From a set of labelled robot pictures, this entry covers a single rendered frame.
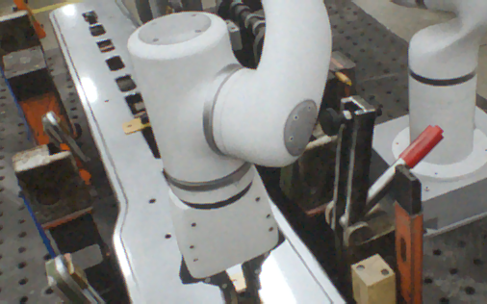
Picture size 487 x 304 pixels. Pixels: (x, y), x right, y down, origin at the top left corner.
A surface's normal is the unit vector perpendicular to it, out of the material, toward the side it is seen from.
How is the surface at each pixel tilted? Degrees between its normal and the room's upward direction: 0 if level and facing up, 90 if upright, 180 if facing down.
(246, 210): 89
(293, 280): 0
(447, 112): 90
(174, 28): 0
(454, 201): 90
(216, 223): 90
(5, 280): 0
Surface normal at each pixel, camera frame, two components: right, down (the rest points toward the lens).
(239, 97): -0.47, -0.33
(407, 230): -0.91, 0.33
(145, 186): -0.13, -0.81
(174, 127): -0.41, 0.57
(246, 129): -0.46, 0.24
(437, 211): 0.34, 0.51
